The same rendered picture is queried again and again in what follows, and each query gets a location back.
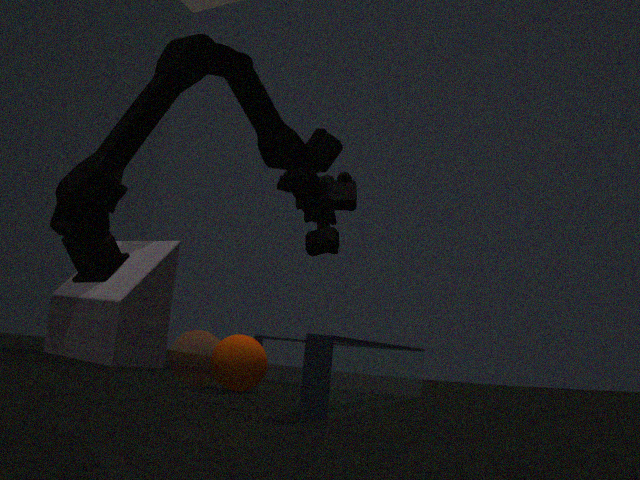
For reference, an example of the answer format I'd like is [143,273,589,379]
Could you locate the translucent orange ball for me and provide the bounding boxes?
[169,330,220,387]

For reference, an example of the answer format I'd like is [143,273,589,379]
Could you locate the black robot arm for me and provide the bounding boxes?
[50,34,357,283]

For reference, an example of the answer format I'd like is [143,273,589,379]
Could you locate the orange-brown ball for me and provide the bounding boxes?
[215,334,267,391]

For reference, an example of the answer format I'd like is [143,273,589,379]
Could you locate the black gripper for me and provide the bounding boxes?
[295,174,339,256]

